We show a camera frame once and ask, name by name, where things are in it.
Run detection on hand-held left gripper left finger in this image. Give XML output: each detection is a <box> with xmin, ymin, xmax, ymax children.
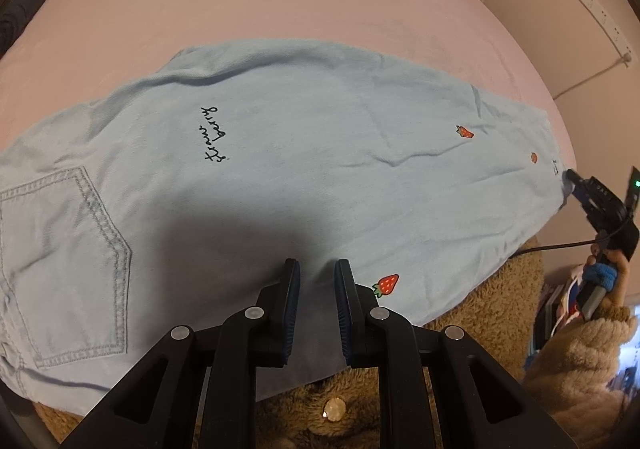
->
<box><xmin>60</xmin><ymin>258</ymin><xmax>301</xmax><ymax>449</ymax></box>

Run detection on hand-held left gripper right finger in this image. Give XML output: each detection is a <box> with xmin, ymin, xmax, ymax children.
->
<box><xmin>334</xmin><ymin>258</ymin><xmax>576</xmax><ymax>449</ymax></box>

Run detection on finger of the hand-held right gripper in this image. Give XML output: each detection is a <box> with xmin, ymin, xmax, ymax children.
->
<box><xmin>561</xmin><ymin>169</ymin><xmax>595</xmax><ymax>204</ymax></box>

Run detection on light blue strawberry pants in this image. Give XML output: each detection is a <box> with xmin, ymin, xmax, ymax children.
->
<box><xmin>0</xmin><ymin>40</ymin><xmax>576</xmax><ymax>402</ymax></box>

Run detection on person's right forearm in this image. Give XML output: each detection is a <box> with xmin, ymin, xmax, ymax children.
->
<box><xmin>521</xmin><ymin>305</ymin><xmax>637</xmax><ymax>449</ymax></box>

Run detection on person's right hand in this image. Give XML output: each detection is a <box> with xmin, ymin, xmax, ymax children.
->
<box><xmin>584</xmin><ymin>248</ymin><xmax>633</xmax><ymax>317</ymax></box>

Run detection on brown fuzzy robe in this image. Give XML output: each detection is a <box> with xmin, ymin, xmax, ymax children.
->
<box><xmin>32</xmin><ymin>236</ymin><xmax>546</xmax><ymax>449</ymax></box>

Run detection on white power strip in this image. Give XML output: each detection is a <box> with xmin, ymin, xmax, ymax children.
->
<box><xmin>566</xmin><ymin>0</ymin><xmax>634</xmax><ymax>57</ymax></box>

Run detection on dark folded clothes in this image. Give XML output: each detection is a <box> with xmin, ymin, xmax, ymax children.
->
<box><xmin>0</xmin><ymin>0</ymin><xmax>57</xmax><ymax>57</ymax></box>

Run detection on black cable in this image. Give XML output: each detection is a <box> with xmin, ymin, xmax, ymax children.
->
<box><xmin>507</xmin><ymin>228</ymin><xmax>626</xmax><ymax>260</ymax></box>

